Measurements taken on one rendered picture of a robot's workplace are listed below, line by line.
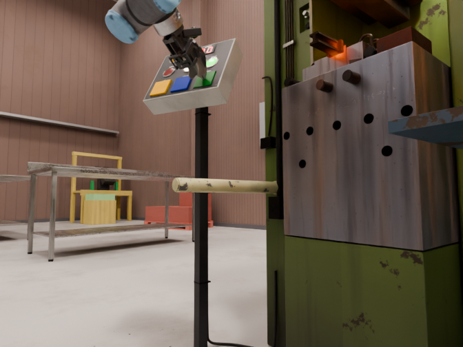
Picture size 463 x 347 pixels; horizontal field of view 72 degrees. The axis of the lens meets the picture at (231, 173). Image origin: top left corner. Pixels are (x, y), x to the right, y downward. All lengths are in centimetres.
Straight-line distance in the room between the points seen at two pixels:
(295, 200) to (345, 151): 20
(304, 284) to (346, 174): 33
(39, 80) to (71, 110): 102
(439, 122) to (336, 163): 38
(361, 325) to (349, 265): 14
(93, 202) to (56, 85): 360
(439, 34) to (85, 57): 975
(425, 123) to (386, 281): 40
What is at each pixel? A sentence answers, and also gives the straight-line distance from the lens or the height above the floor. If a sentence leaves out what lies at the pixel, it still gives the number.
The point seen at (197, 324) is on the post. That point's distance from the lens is 135.
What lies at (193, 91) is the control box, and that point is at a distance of 118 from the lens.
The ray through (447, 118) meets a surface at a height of 68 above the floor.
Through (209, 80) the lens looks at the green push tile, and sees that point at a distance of 118.
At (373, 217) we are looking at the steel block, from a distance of 80.
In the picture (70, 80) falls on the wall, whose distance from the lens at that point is 1009.
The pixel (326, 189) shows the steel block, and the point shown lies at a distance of 87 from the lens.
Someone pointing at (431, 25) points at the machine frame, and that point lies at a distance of 146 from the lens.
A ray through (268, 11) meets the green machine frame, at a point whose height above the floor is 136.
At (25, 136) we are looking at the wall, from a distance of 937.
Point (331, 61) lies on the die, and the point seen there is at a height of 97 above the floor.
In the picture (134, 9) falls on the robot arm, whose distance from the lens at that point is 88.
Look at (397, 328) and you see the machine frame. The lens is 83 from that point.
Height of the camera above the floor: 58
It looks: 5 degrees up
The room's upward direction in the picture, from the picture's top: straight up
